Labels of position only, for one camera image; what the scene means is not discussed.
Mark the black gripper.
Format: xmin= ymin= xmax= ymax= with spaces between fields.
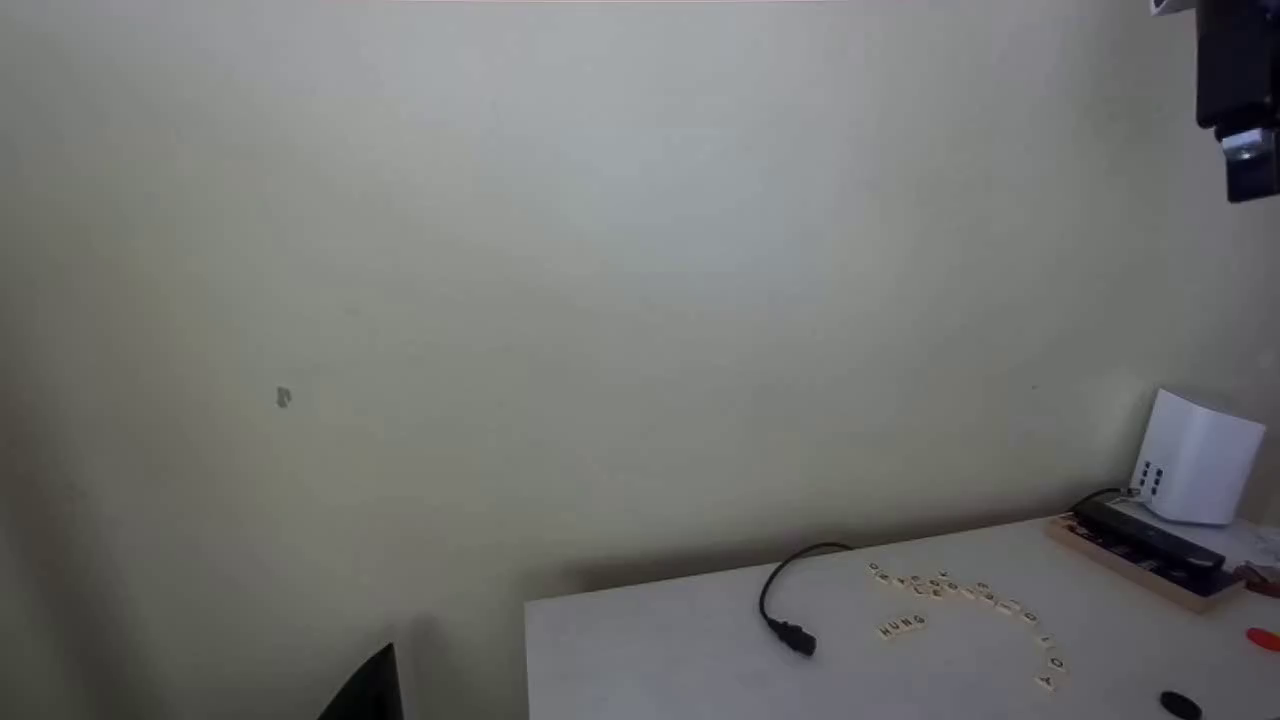
xmin=1192 ymin=0 xmax=1280 ymax=207

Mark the white mesh speaker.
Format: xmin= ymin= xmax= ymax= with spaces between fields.
xmin=1125 ymin=382 xmax=1273 ymax=530

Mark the black remote control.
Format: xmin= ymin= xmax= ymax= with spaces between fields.
xmin=1070 ymin=492 xmax=1232 ymax=595

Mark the black furniture corner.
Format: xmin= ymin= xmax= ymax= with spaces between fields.
xmin=316 ymin=640 xmax=404 ymax=720

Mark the black cable with plug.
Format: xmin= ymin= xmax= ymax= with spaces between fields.
xmin=756 ymin=537 xmax=856 ymax=658

